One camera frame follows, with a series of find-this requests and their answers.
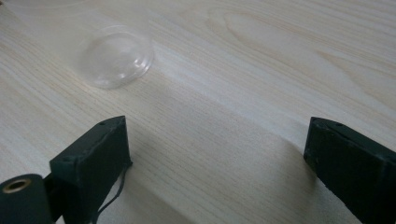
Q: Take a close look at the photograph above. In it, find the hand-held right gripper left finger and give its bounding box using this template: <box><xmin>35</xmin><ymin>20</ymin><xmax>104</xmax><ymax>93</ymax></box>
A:
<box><xmin>49</xmin><ymin>115</ymin><xmax>134</xmax><ymax>224</ymax></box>

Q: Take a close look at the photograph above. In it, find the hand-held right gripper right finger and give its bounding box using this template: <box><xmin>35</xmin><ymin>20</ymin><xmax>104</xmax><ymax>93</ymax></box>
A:
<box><xmin>303</xmin><ymin>116</ymin><xmax>396</xmax><ymax>224</ymax></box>

